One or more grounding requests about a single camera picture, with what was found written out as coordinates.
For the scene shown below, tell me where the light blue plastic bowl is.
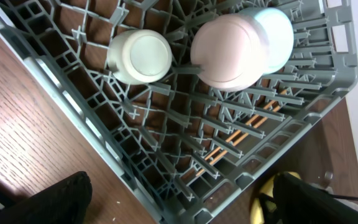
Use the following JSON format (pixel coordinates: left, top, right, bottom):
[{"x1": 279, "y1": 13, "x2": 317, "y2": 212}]
[{"x1": 238, "y1": 7, "x2": 294, "y2": 75}]

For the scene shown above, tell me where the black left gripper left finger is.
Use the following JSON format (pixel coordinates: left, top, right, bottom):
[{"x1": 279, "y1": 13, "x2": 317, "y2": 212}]
[{"x1": 0, "y1": 171, "x2": 93, "y2": 224}]

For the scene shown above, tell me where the wooden chopstick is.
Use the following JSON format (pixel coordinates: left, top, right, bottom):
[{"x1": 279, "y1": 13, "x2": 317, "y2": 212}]
[
  {"x1": 181, "y1": 88, "x2": 288, "y2": 181},
  {"x1": 205, "y1": 101, "x2": 281, "y2": 165}
]

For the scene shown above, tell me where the pink plastic bowl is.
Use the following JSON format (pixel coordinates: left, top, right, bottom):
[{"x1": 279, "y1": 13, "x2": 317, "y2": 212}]
[{"x1": 190, "y1": 14, "x2": 269, "y2": 91}]

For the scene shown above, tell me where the cream plastic cup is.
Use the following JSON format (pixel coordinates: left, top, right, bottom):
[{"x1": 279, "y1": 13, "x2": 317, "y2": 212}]
[{"x1": 106, "y1": 29, "x2": 173, "y2": 85}]

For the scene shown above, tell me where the yellow plastic plate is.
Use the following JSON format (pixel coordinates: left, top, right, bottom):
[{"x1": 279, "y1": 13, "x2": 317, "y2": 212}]
[{"x1": 250, "y1": 172, "x2": 306, "y2": 223}]

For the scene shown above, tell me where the black power cable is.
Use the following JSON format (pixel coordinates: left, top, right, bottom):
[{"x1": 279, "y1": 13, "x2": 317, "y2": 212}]
[{"x1": 321, "y1": 189, "x2": 358, "y2": 205}]

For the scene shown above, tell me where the grey plastic dish rack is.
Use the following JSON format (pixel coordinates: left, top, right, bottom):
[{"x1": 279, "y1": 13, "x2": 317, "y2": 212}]
[{"x1": 0, "y1": 0, "x2": 358, "y2": 223}]

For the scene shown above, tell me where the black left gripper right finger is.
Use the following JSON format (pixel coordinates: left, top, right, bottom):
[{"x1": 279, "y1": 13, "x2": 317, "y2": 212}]
[{"x1": 273, "y1": 172, "x2": 358, "y2": 224}]

